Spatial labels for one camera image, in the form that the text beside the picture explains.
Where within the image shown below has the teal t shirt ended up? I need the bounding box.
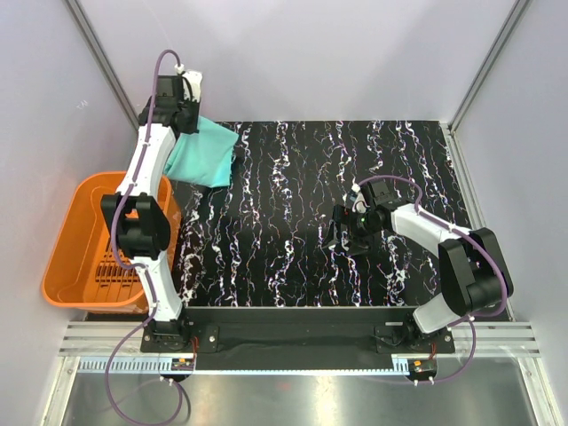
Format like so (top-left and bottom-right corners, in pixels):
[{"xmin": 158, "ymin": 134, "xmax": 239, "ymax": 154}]
[{"xmin": 163, "ymin": 116, "xmax": 239, "ymax": 188}]

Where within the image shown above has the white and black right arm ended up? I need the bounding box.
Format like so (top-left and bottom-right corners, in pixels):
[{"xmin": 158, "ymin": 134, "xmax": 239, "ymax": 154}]
[{"xmin": 322, "ymin": 175, "xmax": 514, "ymax": 348}]

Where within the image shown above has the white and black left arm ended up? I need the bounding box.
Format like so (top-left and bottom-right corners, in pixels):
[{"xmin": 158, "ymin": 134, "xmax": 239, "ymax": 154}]
[{"xmin": 100, "ymin": 71, "xmax": 202, "ymax": 352}]

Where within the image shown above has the orange plastic laundry basket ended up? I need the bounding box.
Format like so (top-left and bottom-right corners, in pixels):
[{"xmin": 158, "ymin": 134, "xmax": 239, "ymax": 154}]
[{"xmin": 40, "ymin": 170, "xmax": 182, "ymax": 313}]

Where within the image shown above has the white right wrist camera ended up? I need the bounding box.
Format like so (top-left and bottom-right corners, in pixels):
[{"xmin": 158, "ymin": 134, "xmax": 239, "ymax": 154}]
[{"xmin": 343, "ymin": 184, "xmax": 368, "ymax": 213}]

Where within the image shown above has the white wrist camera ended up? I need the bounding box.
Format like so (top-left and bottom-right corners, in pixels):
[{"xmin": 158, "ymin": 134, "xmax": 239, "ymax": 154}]
[
  {"xmin": 343, "ymin": 184, "xmax": 368, "ymax": 213},
  {"xmin": 174, "ymin": 64, "xmax": 203, "ymax": 103}
]

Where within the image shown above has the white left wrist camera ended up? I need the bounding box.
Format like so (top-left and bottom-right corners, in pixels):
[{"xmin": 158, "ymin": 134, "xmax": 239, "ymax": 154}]
[{"xmin": 174, "ymin": 64, "xmax": 203, "ymax": 103}]

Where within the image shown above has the grey slotted cable duct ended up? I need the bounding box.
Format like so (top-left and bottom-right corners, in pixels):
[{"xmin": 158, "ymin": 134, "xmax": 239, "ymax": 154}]
[{"xmin": 78, "ymin": 356, "xmax": 409, "ymax": 376}]

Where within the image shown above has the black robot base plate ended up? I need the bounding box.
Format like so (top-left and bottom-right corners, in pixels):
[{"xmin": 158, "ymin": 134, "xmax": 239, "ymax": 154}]
[{"xmin": 150, "ymin": 307, "xmax": 455, "ymax": 367}]

